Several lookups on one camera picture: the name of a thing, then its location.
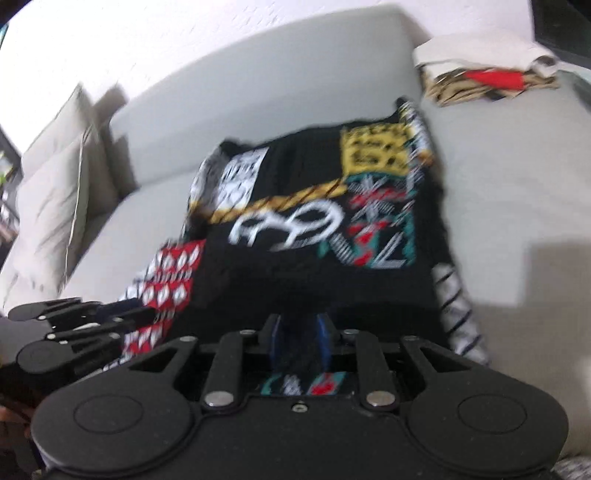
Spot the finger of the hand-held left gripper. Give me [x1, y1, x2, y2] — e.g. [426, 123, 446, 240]
[45, 307, 161, 345]
[7, 298, 103, 323]

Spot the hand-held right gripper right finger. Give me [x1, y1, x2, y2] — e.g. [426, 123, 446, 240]
[318, 313, 493, 411]

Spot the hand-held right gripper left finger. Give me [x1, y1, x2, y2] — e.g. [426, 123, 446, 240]
[124, 314, 284, 411]

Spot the black patterned knit sweater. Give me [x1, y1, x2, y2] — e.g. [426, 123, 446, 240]
[104, 97, 493, 398]

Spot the person's left hand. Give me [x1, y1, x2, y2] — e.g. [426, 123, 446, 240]
[0, 405, 36, 468]

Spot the beige cushion with piping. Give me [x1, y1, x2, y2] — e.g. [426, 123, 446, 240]
[8, 129, 92, 297]

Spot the dark shelf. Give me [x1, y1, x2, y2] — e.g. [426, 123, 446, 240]
[0, 127, 25, 260]

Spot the large beige cushion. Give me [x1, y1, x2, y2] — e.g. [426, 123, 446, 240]
[22, 83, 122, 219]

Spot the grey sofa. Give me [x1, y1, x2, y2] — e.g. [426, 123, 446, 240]
[0, 4, 591, 462]

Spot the tan folded garment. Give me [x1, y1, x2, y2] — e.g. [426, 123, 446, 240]
[424, 65, 562, 108]

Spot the red cloth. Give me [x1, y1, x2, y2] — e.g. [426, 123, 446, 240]
[464, 68, 528, 92]

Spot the white folded garment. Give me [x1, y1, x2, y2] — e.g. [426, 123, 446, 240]
[412, 28, 560, 78]

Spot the dark framed window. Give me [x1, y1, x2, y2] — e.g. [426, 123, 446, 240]
[533, 0, 591, 68]

